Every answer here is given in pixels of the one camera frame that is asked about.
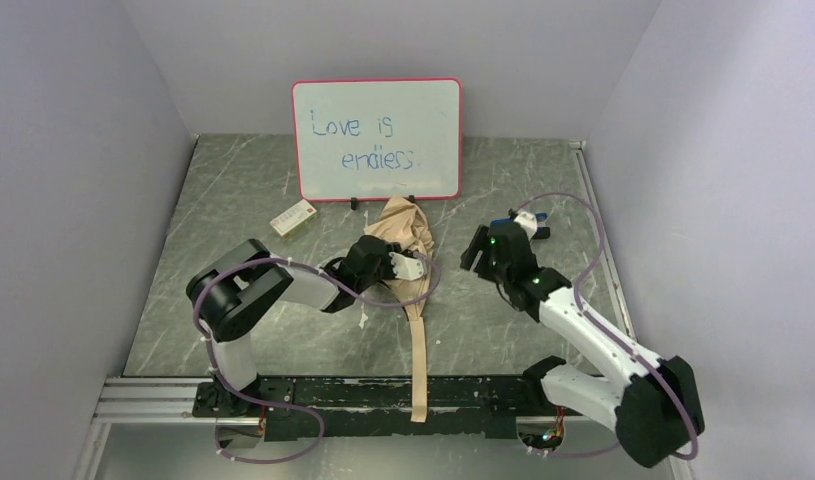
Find beige and black umbrella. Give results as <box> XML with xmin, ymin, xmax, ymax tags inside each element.
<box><xmin>364</xmin><ymin>197</ymin><xmax>434</xmax><ymax>423</ymax></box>

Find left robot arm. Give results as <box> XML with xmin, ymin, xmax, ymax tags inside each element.
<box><xmin>185</xmin><ymin>235</ymin><xmax>404</xmax><ymax>396</ymax></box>

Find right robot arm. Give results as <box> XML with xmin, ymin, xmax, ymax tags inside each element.
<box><xmin>460</xmin><ymin>220</ymin><xmax>705</xmax><ymax>468</ymax></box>

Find blue and black stapler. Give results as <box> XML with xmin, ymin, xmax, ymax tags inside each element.
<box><xmin>490</xmin><ymin>210</ymin><xmax>551</xmax><ymax>240</ymax></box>

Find black whiteboard stand feet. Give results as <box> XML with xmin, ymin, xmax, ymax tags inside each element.
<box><xmin>350</xmin><ymin>195</ymin><xmax>416</xmax><ymax>210</ymax></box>

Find red framed whiteboard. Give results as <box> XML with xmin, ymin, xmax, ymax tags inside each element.
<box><xmin>291</xmin><ymin>78</ymin><xmax>463</xmax><ymax>202</ymax></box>

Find white and green box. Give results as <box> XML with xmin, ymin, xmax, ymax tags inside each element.
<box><xmin>269</xmin><ymin>199</ymin><xmax>318</xmax><ymax>238</ymax></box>

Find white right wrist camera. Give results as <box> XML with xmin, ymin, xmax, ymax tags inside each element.
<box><xmin>511</xmin><ymin>210</ymin><xmax>540</xmax><ymax>239</ymax></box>

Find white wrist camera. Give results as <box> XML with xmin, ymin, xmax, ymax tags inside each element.
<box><xmin>389</xmin><ymin>252</ymin><xmax>426</xmax><ymax>281</ymax></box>
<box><xmin>511</xmin><ymin>210</ymin><xmax>540</xmax><ymax>239</ymax></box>

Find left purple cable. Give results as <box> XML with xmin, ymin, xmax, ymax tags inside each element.
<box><xmin>192</xmin><ymin>250</ymin><xmax>443</xmax><ymax>465</ymax></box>

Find purple cable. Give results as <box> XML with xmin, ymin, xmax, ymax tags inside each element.
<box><xmin>192</xmin><ymin>250</ymin><xmax>443</xmax><ymax>465</ymax></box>
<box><xmin>512</xmin><ymin>192</ymin><xmax>701</xmax><ymax>462</ymax></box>

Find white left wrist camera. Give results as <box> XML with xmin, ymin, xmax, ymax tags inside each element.
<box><xmin>389</xmin><ymin>252</ymin><xmax>426</xmax><ymax>281</ymax></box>

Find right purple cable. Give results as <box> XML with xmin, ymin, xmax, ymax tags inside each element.
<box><xmin>512</xmin><ymin>192</ymin><xmax>701</xmax><ymax>462</ymax></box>

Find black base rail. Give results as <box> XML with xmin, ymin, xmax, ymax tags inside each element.
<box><xmin>191</xmin><ymin>375</ymin><xmax>561</xmax><ymax>442</ymax></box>

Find aluminium frame rail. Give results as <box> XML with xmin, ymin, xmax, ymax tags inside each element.
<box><xmin>72</xmin><ymin>377</ymin><xmax>696</xmax><ymax>480</ymax></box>

